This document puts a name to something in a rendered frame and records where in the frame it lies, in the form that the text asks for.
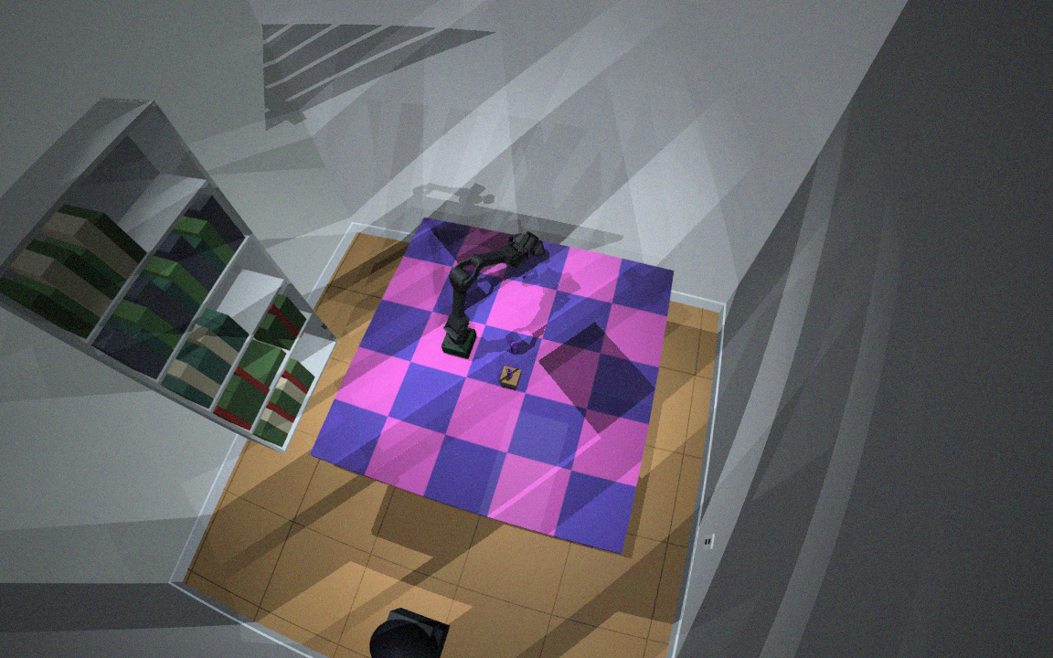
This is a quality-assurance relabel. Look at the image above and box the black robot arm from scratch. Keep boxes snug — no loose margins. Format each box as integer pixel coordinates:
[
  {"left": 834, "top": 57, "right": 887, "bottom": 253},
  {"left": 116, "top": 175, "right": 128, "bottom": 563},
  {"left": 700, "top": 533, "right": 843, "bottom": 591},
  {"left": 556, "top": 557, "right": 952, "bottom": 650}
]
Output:
[{"left": 443, "top": 231, "right": 539, "bottom": 348}]

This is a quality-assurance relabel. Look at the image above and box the tan rectangular block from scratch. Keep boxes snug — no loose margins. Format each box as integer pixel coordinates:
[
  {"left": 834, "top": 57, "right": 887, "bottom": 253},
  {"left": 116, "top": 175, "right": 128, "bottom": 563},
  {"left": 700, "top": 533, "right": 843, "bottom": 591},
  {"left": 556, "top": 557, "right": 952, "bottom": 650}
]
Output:
[{"left": 499, "top": 366, "right": 521, "bottom": 388}]

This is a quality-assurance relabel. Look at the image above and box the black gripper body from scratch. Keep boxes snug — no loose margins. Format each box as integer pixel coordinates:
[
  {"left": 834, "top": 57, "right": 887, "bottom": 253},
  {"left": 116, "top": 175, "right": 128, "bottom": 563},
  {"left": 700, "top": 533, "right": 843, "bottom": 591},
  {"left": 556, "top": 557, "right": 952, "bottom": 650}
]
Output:
[{"left": 527, "top": 240, "right": 545, "bottom": 259}]

